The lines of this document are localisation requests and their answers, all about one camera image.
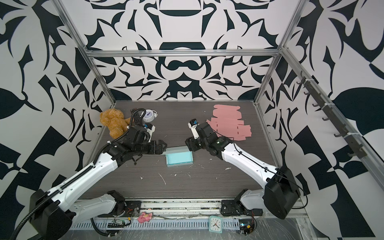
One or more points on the black wall hook rail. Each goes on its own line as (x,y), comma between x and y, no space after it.
(334,115)

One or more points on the pink small toy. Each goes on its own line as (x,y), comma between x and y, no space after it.
(145,217)

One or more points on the black remote control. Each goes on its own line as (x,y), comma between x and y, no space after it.
(136,117)

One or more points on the pink flat paper boxes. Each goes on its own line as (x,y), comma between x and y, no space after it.
(227,121)

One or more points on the green square clock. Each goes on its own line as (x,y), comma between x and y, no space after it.
(215,224)

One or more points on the white round alarm clock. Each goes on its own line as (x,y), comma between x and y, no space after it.
(150,116)

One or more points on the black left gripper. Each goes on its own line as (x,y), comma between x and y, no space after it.
(160,149)

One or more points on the white slotted cable duct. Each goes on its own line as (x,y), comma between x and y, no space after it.
(178,224)

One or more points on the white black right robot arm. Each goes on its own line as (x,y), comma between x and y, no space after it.
(279,191)

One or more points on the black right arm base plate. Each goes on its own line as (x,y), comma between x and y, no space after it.
(235,208)

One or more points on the small electronics board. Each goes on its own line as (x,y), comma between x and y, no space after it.
(247,226)

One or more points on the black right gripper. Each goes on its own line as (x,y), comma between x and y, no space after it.
(191,144)

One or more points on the light blue paper box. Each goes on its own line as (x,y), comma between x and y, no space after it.
(178,156)

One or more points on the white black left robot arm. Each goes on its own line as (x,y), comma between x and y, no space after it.
(53,213)

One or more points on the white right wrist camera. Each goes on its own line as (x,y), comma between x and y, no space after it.
(193,125)

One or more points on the brown teddy bear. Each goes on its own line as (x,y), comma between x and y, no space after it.
(115,121)

